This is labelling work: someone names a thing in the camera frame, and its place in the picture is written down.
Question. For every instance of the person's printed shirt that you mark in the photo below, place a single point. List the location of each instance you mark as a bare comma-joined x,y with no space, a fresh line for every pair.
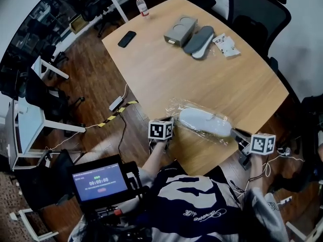
199,200

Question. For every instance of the person's left forearm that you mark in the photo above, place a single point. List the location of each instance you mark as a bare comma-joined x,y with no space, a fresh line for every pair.
154,160

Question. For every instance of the yellow black striped tape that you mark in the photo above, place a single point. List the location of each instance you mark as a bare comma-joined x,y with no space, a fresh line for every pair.
113,116

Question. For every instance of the clear water bottle red cap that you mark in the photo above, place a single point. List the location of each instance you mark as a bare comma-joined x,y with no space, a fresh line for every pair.
142,7

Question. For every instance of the white printed packet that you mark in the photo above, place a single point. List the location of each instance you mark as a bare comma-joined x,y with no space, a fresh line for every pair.
226,45

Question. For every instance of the black monitor with screen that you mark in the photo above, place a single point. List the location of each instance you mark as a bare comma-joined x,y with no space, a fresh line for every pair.
99,181

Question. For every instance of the white desk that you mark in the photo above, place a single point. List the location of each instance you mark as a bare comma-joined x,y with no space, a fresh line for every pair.
27,127

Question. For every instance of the white footwear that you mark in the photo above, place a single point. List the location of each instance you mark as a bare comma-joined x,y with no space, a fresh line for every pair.
204,122

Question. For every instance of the black smartphone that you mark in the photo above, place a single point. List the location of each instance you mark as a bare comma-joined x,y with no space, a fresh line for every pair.
127,38

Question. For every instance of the clear plastic bag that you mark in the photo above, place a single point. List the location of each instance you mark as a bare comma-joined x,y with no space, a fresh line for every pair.
181,104

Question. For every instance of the grey insole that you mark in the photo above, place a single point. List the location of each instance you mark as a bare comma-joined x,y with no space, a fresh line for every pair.
199,38

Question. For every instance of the white power adapter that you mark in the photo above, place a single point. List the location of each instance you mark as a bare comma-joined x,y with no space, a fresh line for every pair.
116,104

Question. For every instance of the grey cardboard box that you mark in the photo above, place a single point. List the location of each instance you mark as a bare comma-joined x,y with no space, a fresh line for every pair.
179,31

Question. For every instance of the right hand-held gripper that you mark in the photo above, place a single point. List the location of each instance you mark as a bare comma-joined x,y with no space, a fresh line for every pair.
262,144

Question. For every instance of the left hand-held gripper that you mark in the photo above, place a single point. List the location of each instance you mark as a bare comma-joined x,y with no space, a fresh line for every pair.
160,130

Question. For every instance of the black fabric chair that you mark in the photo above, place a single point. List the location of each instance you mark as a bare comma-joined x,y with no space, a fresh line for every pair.
43,180

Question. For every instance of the black mesh office chair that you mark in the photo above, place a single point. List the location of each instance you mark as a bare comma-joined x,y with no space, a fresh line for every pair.
257,11

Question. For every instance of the open cardboard box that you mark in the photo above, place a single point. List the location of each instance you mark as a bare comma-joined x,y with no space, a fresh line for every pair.
78,24

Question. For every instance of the white insole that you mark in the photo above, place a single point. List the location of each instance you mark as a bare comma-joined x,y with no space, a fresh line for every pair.
203,52

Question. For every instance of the person's right forearm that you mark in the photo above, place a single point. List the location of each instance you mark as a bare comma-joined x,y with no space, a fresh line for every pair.
255,173

